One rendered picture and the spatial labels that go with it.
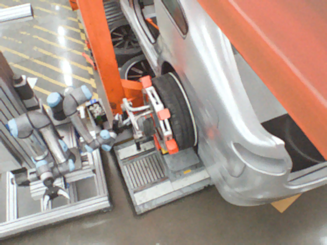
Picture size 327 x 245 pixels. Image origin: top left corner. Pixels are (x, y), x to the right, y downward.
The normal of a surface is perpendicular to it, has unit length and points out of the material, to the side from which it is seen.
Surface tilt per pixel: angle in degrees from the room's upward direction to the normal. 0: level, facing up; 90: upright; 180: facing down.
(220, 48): 24
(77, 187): 0
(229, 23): 90
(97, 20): 90
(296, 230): 0
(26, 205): 0
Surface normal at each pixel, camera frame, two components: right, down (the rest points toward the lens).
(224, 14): -0.93, 0.33
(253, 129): -0.25, -0.32
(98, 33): 0.37, 0.74
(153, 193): -0.07, -0.59
